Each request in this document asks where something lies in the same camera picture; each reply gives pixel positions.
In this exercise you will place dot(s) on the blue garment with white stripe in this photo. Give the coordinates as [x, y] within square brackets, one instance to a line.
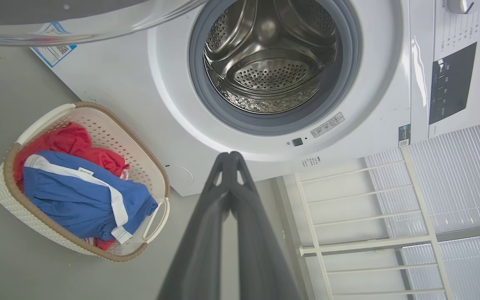
[69, 200]

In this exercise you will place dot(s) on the round white filter cover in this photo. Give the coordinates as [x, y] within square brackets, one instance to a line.
[181, 179]

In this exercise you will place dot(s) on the small QR code sticker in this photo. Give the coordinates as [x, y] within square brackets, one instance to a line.
[403, 135]

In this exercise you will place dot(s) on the white front-load washing machine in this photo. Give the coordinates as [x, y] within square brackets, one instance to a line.
[381, 62]

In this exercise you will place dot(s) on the stainless steel washer drum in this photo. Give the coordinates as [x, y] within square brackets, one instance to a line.
[265, 75]

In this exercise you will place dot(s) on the ribbed translucent panel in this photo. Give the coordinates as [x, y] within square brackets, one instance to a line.
[465, 175]

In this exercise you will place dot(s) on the red garment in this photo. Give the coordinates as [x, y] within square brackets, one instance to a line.
[69, 141]

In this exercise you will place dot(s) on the black washer display panel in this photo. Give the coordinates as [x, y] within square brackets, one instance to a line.
[448, 87]

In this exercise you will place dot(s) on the white metal rack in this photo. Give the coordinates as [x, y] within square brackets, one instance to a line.
[365, 245]

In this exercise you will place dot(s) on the white woven laundry basket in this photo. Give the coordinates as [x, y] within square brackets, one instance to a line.
[11, 196]

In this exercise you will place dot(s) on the blue energy label sticker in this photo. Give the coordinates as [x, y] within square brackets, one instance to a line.
[54, 54]

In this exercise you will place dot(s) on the silver washer control knob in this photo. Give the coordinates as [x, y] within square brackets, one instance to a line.
[460, 6]

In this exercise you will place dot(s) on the white warning label sticker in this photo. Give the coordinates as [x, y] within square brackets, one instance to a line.
[327, 125]

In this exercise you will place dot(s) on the round black glass washer door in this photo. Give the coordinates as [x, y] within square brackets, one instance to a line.
[36, 12]

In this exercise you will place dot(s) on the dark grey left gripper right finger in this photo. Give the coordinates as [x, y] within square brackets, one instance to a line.
[261, 266]

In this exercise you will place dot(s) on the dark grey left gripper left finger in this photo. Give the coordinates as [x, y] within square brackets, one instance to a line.
[198, 258]

